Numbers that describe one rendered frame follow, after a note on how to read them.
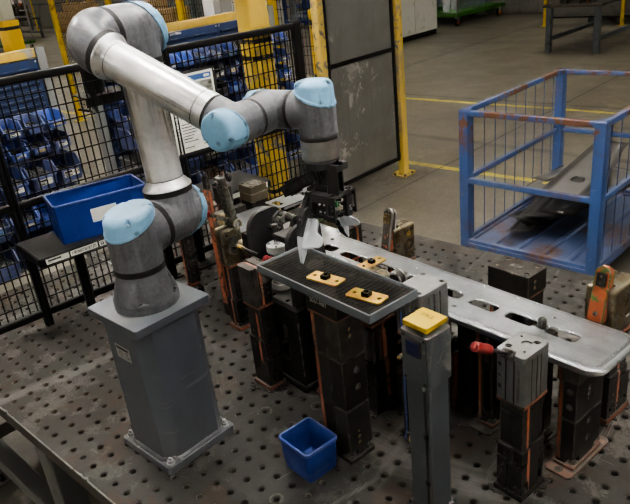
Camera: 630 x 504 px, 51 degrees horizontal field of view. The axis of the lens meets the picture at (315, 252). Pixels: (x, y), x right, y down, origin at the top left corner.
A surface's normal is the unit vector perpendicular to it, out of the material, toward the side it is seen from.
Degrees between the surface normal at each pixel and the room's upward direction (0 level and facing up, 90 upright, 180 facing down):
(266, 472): 0
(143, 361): 90
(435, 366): 90
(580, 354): 0
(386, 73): 90
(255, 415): 0
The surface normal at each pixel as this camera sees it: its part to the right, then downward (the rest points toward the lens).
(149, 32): 0.84, 0.08
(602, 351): -0.11, -0.91
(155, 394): 0.04, 0.40
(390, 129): 0.67, 0.25
